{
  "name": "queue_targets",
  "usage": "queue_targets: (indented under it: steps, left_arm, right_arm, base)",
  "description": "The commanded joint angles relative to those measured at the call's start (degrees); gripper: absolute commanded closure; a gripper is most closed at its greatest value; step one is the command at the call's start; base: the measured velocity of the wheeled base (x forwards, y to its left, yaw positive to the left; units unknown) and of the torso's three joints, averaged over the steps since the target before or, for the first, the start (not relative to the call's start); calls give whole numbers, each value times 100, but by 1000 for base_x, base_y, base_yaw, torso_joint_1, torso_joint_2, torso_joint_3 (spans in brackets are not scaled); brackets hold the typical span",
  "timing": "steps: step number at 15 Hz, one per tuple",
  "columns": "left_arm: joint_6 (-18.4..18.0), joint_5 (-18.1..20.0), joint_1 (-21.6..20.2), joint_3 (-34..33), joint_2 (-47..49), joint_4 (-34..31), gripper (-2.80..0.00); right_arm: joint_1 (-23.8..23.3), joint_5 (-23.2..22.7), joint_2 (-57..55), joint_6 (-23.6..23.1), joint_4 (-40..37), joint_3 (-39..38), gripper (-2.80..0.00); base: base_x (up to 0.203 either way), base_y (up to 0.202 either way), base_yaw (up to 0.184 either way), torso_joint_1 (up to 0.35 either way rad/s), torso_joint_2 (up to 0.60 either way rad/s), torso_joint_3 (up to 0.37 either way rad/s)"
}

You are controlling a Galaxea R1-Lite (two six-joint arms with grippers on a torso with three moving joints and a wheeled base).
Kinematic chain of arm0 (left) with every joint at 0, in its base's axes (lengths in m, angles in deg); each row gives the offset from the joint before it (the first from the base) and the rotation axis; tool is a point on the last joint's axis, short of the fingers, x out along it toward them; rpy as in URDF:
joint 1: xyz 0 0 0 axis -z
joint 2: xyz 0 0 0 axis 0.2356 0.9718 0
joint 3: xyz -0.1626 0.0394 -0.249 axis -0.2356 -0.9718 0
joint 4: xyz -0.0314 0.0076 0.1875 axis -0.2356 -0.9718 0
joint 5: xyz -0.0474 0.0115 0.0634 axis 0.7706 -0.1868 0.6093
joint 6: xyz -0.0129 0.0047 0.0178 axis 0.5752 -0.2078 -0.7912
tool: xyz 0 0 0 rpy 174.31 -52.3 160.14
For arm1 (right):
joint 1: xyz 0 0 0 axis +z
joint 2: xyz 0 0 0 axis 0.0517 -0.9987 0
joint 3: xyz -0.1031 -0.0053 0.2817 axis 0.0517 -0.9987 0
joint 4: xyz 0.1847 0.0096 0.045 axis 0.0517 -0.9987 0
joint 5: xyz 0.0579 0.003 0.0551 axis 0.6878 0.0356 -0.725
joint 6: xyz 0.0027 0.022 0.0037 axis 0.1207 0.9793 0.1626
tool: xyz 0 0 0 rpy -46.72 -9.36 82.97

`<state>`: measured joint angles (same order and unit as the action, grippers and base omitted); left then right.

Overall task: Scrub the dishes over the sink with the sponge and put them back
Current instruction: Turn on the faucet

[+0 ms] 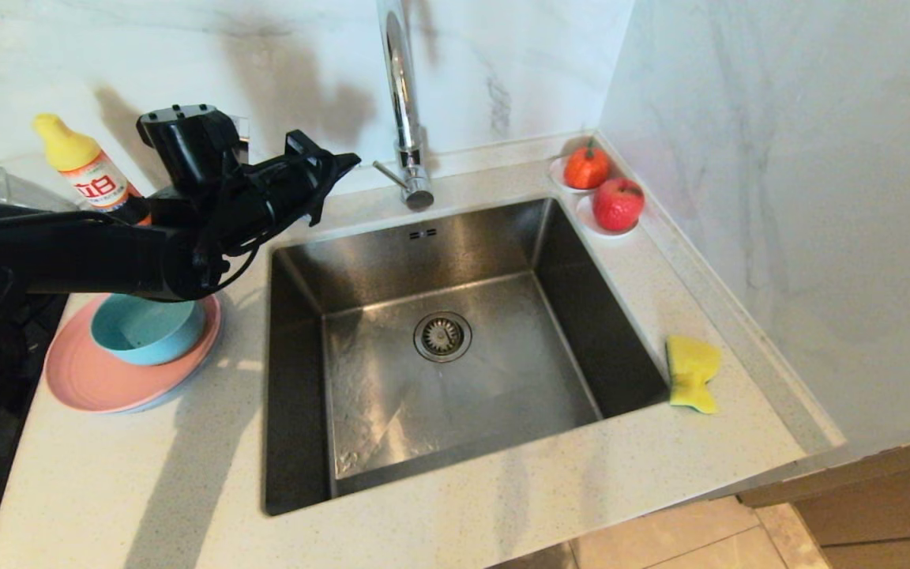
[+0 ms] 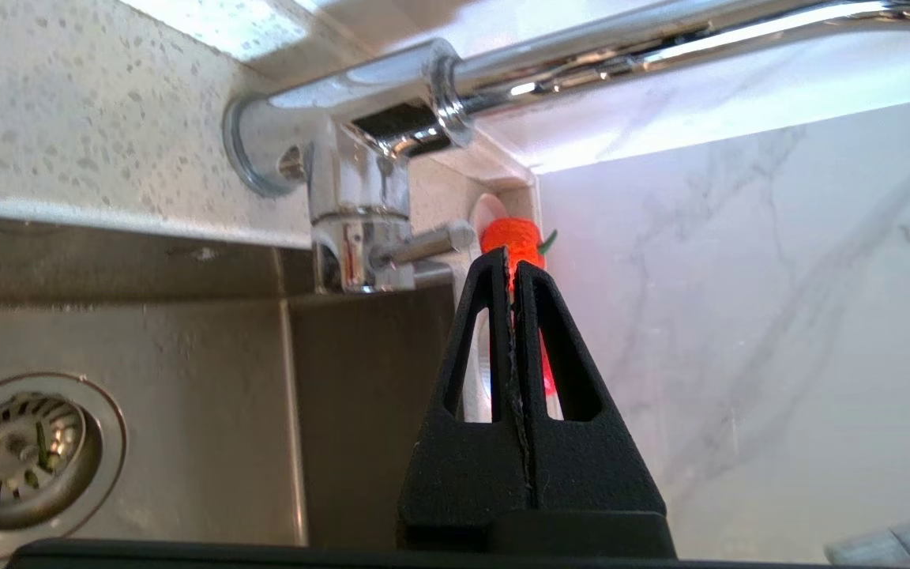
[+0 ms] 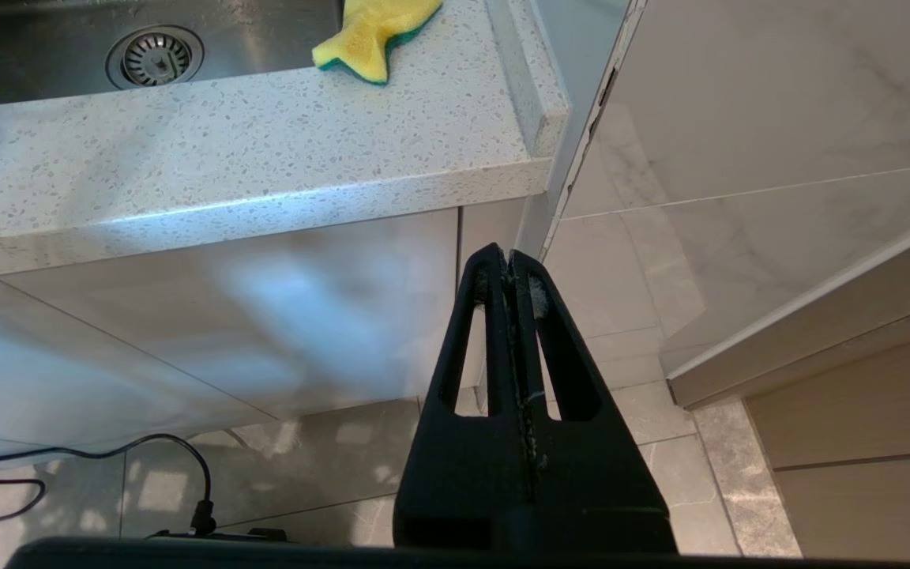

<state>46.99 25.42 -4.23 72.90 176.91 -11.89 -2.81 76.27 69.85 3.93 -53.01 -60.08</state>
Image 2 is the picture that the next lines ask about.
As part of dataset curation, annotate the chrome faucet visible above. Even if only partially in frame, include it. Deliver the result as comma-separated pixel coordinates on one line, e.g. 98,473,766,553
222,0,910,296

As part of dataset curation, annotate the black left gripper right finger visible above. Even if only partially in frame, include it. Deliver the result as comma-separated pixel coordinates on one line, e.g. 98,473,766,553
515,262,678,555

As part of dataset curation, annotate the metal drain strainer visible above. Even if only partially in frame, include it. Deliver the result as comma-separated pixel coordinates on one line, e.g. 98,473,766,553
0,373,129,559

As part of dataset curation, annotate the stainless steel sink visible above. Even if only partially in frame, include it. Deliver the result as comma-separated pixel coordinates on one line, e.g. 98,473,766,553
0,212,465,558

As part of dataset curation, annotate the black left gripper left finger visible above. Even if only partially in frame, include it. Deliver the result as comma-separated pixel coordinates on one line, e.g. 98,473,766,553
397,247,536,552

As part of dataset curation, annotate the orange toy pumpkin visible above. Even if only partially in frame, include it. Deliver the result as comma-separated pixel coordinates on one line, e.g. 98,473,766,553
479,217,559,273

